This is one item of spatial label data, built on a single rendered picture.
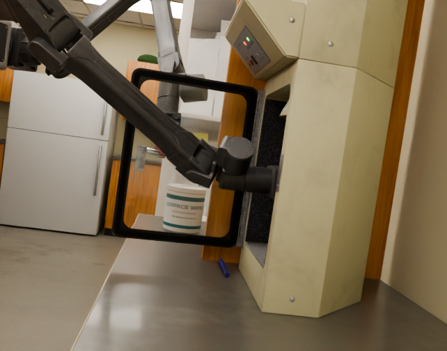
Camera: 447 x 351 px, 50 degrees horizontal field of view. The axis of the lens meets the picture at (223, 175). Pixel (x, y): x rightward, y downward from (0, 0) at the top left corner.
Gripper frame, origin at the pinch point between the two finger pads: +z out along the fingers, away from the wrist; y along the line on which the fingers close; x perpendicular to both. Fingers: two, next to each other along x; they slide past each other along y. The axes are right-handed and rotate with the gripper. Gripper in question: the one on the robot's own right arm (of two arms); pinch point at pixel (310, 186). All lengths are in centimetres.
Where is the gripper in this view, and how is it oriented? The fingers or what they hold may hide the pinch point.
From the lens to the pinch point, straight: 106.1
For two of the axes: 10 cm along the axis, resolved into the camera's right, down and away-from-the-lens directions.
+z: 9.9, 1.2, 0.9
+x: -1.2, 9.9, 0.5
